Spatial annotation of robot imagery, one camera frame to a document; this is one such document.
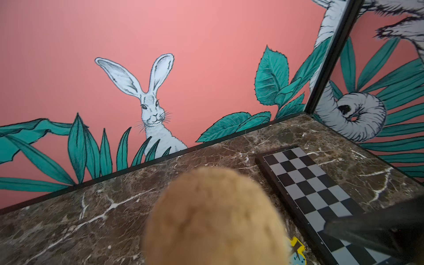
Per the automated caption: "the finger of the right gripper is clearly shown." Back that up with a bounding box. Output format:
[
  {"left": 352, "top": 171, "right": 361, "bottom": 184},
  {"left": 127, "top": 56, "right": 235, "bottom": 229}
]
[{"left": 324, "top": 196, "right": 424, "bottom": 262}]

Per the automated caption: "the cork bottle stopper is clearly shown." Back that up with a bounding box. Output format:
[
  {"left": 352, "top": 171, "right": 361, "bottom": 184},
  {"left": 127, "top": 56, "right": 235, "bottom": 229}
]
[{"left": 142, "top": 167, "right": 290, "bottom": 265}]

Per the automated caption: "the black white chessboard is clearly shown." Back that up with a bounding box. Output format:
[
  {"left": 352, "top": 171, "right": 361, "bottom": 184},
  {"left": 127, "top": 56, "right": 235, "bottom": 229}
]
[{"left": 255, "top": 146, "right": 403, "bottom": 265}]

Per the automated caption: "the small yellow blue toy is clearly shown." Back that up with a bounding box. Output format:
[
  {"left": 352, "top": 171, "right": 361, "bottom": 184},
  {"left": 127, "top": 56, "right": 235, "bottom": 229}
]
[{"left": 289, "top": 237, "right": 307, "bottom": 265}]

